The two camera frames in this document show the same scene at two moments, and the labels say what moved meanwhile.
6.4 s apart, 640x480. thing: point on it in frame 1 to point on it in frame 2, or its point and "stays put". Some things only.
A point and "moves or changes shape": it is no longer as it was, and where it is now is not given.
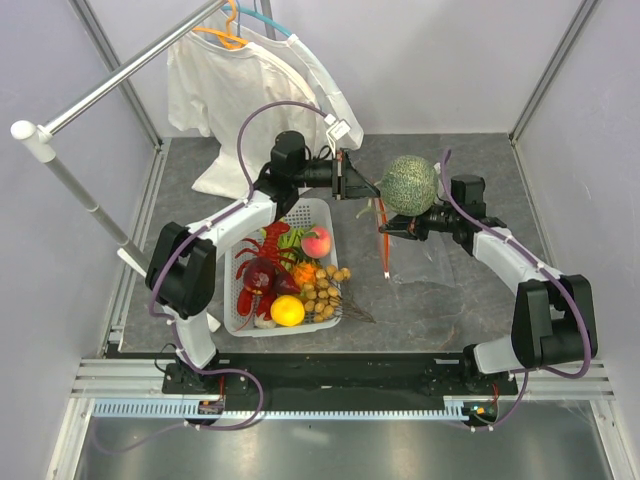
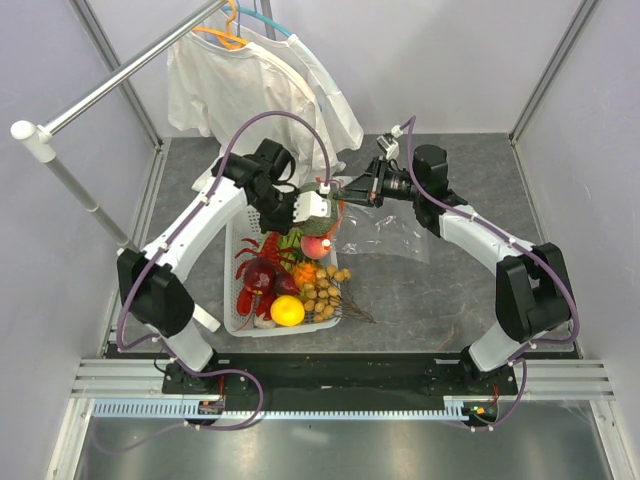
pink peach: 317,247 stays put
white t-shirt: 244,84 stays put
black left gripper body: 321,174 to 276,211
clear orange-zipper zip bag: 428,257 to 391,229
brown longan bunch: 323,296 stays put
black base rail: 334,375 stays put
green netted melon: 409,185 moves or changes shape
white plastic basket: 307,213 stays put
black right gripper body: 436,218 to 392,184
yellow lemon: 287,310 stays put
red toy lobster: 260,271 stays put
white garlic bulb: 262,323 stays put
